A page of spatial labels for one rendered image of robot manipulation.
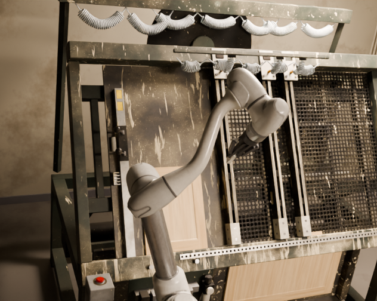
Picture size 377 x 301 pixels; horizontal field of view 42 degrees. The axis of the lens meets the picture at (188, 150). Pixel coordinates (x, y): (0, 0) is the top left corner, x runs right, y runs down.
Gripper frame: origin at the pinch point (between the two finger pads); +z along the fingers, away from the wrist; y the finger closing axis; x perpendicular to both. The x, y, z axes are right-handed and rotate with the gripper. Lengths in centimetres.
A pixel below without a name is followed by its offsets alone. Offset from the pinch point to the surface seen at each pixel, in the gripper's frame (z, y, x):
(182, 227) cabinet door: 81, -10, 0
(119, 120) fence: 61, 38, -48
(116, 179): 75, 33, -18
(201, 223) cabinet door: 79, -21, -4
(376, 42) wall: 142, -273, -305
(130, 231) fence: 81, 21, 8
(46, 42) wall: 182, 85, -199
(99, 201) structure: 84, 39, -7
